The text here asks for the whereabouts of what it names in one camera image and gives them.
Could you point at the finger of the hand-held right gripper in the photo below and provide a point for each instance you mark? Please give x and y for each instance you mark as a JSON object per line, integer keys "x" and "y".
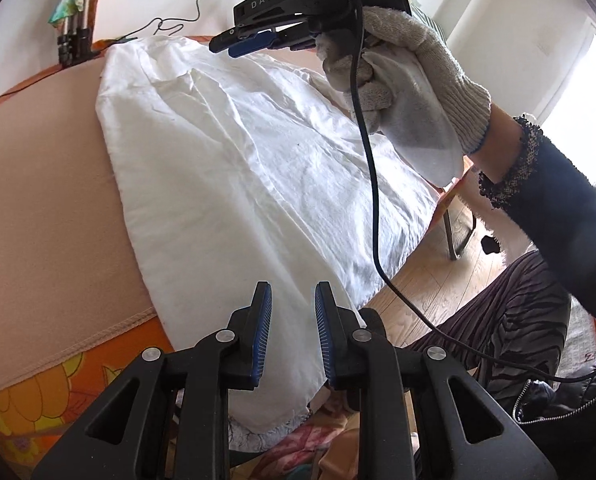
{"x": 250, "y": 46}
{"x": 223, "y": 43}

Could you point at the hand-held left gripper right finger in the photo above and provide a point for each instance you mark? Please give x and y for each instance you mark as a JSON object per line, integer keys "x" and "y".
{"x": 324, "y": 330}

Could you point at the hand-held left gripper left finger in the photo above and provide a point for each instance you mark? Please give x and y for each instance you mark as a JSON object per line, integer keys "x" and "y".
{"x": 260, "y": 330}

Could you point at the white garment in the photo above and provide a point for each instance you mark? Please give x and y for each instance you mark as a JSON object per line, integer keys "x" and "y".
{"x": 228, "y": 160}

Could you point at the person's right forearm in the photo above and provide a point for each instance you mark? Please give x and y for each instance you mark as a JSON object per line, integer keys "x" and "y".
{"x": 553, "y": 200}

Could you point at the person's right hand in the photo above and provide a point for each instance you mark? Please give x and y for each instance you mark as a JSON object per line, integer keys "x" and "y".
{"x": 418, "y": 85}

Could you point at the green striped pillow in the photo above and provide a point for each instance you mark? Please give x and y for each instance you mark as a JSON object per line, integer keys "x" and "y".
{"x": 430, "y": 22}

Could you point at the folded metal stand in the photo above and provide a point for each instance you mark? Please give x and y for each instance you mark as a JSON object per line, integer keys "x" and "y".
{"x": 75, "y": 40}

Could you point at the metal furniture leg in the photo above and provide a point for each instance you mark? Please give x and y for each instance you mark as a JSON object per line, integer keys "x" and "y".
{"x": 453, "y": 230}

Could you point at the person's striped pants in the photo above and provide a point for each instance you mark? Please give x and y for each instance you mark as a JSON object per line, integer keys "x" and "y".
{"x": 503, "y": 320}

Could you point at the black jacket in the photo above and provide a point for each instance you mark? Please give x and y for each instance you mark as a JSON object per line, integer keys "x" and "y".
{"x": 593, "y": 390}

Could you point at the bright window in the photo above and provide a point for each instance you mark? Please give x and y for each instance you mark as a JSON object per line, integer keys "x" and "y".
{"x": 588, "y": 110}

